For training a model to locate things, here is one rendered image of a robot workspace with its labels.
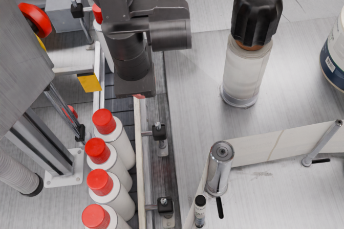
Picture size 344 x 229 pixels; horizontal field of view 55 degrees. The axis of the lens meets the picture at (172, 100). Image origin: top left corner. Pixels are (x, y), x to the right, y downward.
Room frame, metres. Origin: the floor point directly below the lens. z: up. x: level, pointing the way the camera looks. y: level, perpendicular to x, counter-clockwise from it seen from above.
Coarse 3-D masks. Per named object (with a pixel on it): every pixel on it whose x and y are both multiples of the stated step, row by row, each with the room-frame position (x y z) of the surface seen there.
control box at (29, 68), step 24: (0, 0) 0.20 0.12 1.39; (0, 24) 0.19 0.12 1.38; (24, 24) 0.21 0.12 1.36; (0, 48) 0.18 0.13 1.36; (24, 48) 0.20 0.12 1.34; (0, 72) 0.17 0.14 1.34; (24, 72) 0.19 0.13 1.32; (48, 72) 0.20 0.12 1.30; (0, 96) 0.16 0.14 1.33; (24, 96) 0.17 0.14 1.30; (0, 120) 0.15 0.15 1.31
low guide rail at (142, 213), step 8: (136, 104) 0.38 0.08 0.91; (136, 112) 0.36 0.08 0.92; (136, 120) 0.34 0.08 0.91; (136, 128) 0.32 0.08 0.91; (136, 136) 0.30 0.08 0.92; (136, 144) 0.28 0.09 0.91; (136, 152) 0.27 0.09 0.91; (136, 160) 0.25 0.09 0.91; (144, 192) 0.19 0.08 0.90; (144, 200) 0.17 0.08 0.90; (144, 216) 0.14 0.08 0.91; (144, 224) 0.12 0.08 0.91
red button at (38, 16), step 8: (24, 8) 0.25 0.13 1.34; (32, 8) 0.25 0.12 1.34; (24, 16) 0.24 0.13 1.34; (32, 16) 0.24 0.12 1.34; (40, 16) 0.24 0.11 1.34; (32, 24) 0.24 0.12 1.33; (40, 24) 0.23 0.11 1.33; (48, 24) 0.24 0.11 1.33; (40, 32) 0.24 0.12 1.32; (48, 32) 0.24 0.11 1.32
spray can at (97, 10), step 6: (96, 6) 0.52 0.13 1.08; (96, 12) 0.50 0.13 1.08; (96, 18) 0.51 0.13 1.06; (102, 18) 0.50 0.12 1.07; (96, 24) 0.51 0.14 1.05; (96, 30) 0.50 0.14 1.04; (102, 36) 0.49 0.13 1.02; (102, 42) 0.50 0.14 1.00; (102, 48) 0.50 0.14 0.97; (108, 54) 0.50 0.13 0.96; (108, 60) 0.50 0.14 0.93
